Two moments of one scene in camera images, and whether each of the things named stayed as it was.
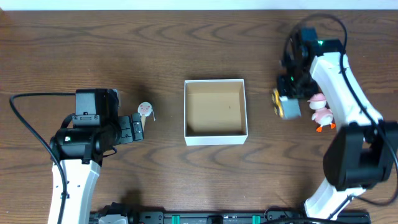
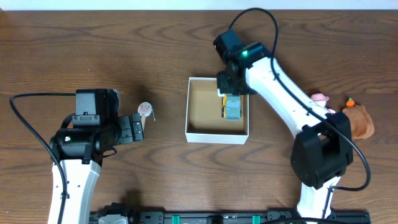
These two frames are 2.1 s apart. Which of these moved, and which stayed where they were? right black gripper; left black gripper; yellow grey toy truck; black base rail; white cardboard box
Moved: yellow grey toy truck; right black gripper
Stayed: white cardboard box; left black gripper; black base rail
